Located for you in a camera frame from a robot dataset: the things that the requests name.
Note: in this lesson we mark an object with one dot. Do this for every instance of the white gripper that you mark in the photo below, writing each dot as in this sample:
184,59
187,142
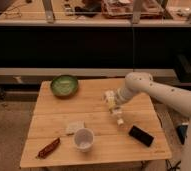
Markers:
122,96

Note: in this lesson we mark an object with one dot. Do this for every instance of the white plastic bottle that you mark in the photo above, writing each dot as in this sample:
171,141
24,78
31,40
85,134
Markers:
117,114

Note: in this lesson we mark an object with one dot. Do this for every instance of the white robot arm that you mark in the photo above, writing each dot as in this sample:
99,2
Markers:
176,98

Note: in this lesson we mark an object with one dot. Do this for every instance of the green ceramic bowl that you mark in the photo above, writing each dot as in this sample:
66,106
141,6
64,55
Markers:
64,86

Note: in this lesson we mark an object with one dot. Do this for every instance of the white sponge block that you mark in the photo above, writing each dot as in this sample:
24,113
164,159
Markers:
74,126

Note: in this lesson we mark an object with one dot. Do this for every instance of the black smartphone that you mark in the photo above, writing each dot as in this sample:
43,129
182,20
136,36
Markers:
141,136

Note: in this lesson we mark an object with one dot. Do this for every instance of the black power adapter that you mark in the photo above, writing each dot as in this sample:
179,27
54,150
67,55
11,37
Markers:
181,132

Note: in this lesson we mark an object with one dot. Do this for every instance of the brown chocolate bar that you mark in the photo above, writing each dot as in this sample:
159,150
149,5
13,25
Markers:
48,149

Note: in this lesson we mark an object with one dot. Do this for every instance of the cluttered tray on shelf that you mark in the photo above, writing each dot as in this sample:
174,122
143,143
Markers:
124,8

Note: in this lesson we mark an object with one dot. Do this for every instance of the long shelf bench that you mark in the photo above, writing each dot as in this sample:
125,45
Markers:
176,13

